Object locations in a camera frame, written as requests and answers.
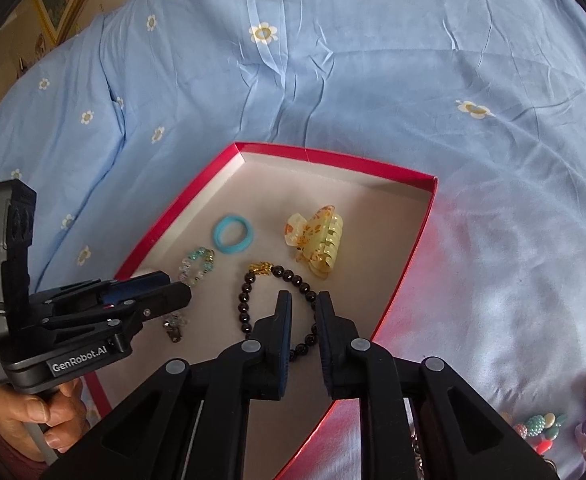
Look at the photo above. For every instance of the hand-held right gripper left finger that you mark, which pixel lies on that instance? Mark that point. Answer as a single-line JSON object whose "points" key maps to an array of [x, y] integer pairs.
{"points": [[285, 350]]}

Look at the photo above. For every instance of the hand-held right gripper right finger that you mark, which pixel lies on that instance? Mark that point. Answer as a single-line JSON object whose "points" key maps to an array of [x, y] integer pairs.
{"points": [[324, 355]]}

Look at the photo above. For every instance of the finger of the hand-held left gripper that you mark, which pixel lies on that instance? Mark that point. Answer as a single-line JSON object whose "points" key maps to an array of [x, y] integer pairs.
{"points": [[168, 297], [133, 286]]}

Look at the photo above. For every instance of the red cardboard box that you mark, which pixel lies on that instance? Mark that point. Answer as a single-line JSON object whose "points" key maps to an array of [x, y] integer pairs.
{"points": [[353, 220]]}

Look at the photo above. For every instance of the colourful beaded hair clip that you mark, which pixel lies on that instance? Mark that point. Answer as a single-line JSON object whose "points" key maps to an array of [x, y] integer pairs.
{"points": [[535, 427]]}

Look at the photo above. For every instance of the person's left hand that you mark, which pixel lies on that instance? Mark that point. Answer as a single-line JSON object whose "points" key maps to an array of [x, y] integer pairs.
{"points": [[28, 410]]}

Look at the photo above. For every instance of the yellow floral claw clip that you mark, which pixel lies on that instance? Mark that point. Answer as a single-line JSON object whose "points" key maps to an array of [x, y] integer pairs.
{"points": [[323, 240]]}

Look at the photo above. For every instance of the gold framed painting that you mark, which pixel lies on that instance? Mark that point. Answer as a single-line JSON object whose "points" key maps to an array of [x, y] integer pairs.
{"points": [[58, 0]]}

